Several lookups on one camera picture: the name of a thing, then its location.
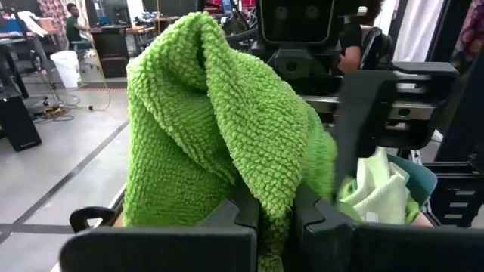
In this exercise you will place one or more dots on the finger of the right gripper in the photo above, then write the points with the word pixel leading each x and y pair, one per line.
pixel 359 121

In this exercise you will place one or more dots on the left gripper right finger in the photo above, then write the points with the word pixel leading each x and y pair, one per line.
pixel 378 249

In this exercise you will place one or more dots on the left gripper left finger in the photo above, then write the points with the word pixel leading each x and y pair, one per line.
pixel 159 251

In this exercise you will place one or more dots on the dark teal plastic basket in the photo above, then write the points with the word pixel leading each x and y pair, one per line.
pixel 419 181

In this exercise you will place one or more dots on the pale green microfiber towel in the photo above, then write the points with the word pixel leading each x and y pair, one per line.
pixel 378 192

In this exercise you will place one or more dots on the bright green microfiber towel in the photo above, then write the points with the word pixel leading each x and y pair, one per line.
pixel 227 113

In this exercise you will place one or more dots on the person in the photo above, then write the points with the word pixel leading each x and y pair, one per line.
pixel 73 28
pixel 349 60

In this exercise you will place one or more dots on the black office chair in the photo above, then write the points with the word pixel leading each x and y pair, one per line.
pixel 378 45

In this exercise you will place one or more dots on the white curtain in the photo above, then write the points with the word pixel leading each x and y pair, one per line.
pixel 419 30

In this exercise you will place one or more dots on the black robot head unit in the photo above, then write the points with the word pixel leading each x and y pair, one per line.
pixel 296 22

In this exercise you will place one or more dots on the black computer tower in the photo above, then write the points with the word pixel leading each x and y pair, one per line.
pixel 19 124

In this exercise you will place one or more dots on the white waste bin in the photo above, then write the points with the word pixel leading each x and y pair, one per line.
pixel 67 70

